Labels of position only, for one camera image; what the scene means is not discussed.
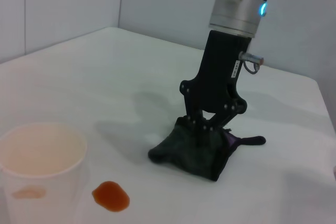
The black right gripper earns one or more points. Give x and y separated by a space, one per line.
218 72

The dark blue rag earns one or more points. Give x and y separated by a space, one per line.
183 155

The white paper cup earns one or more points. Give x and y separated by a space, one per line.
52 187

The brown water stain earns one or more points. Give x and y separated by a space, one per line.
111 196

